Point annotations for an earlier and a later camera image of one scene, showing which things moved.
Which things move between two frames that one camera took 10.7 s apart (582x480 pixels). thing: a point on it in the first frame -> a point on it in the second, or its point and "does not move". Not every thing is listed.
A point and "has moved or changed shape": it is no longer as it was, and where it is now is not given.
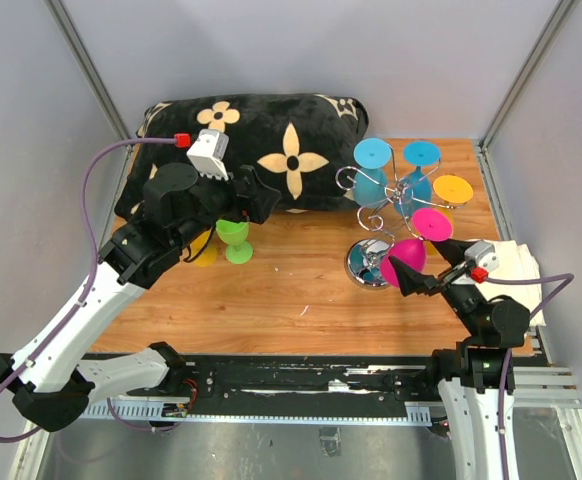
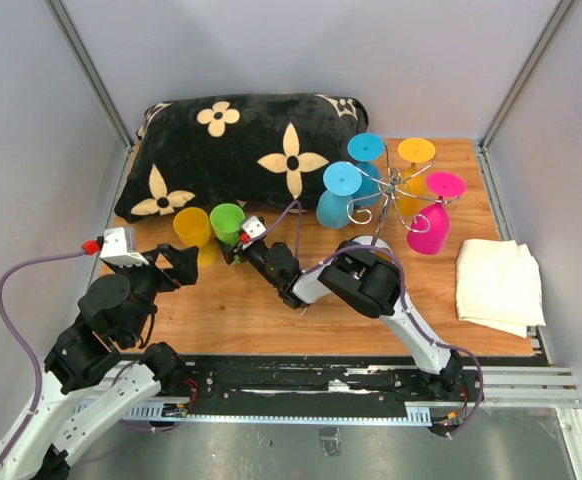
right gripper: (410, 279) -> (228, 252)
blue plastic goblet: (370, 184) -> (341, 180)
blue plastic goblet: (415, 198) -> (367, 149)
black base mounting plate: (297, 379) does not move
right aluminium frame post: (481, 145) does not move
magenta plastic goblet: (429, 223) has moved or changed shape
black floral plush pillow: (308, 145) does not move
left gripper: (257, 204) -> (184, 266)
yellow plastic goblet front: (450, 189) -> (412, 188)
